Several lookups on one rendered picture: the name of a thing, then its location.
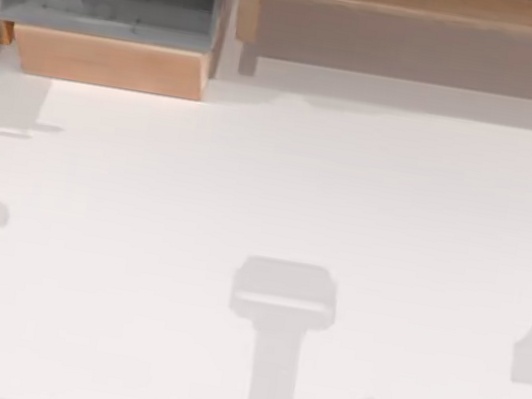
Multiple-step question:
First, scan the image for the wooden cupboard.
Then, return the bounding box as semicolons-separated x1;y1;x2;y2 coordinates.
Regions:
224;0;532;121

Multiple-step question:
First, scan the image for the pale wooden drawer front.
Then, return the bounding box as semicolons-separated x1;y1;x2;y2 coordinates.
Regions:
6;21;214;103

